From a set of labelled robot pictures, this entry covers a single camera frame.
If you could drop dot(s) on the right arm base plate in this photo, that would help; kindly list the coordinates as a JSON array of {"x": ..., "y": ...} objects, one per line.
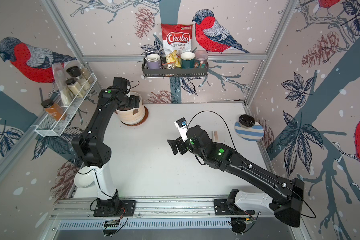
[{"x": 222, "y": 208}]

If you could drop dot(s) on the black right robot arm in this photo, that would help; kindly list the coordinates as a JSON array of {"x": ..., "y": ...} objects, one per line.
[{"x": 287, "y": 195}]

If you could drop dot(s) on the small black bowl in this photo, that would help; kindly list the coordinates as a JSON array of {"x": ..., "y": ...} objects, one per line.
[{"x": 246, "y": 121}]

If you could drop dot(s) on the purple mug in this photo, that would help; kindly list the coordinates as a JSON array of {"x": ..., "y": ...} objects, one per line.
[{"x": 153, "y": 61}]

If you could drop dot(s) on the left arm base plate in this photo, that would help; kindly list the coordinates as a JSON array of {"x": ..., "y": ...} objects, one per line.
[{"x": 114, "y": 208}]

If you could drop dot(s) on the dark metal wall shelf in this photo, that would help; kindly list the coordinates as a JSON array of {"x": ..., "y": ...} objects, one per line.
[{"x": 176, "y": 72}]

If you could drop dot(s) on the red Chuba chips bag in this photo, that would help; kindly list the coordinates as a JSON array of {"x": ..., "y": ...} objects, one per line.
[{"x": 177, "y": 39}]

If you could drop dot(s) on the orange spice jar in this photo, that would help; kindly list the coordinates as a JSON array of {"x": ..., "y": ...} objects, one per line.
[{"x": 53, "y": 109}]

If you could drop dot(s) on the terracotta pot saucer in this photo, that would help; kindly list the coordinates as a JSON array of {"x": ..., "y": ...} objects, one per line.
[{"x": 143, "y": 119}]

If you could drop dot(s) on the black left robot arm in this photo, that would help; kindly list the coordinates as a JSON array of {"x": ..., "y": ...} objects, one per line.
[{"x": 89, "y": 146}]

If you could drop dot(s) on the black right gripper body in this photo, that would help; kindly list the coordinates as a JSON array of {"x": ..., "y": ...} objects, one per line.
[{"x": 183, "y": 147}]

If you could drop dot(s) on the small snack packet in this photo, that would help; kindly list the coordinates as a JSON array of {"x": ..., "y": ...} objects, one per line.
[{"x": 169, "y": 65}]

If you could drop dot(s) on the blue striped plate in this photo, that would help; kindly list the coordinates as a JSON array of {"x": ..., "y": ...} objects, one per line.
[{"x": 253, "y": 134}]

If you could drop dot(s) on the pink lidded glass jar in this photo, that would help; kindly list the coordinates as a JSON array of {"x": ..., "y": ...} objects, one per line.
[{"x": 201, "y": 58}]

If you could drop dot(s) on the cream ceramic flower pot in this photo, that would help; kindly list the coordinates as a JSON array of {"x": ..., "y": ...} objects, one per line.
[{"x": 132, "y": 116}]

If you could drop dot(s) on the tall black lid spice jar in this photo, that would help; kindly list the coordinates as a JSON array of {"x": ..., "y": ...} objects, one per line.
[{"x": 76, "y": 73}]

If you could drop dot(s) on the white ceramic bowl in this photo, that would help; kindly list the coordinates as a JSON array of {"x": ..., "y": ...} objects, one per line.
[{"x": 84, "y": 177}]

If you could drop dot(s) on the clear plastic bag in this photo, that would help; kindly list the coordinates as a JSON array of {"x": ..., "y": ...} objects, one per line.
[{"x": 60, "y": 79}]

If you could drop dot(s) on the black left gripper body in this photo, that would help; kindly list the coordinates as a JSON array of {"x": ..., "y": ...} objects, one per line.
[{"x": 133, "y": 101}]

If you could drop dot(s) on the green mug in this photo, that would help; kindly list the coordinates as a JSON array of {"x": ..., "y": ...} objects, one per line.
[{"x": 187, "y": 60}]

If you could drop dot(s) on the white wire spice rack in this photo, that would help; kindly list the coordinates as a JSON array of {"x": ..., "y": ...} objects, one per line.
[{"x": 50, "y": 127}]

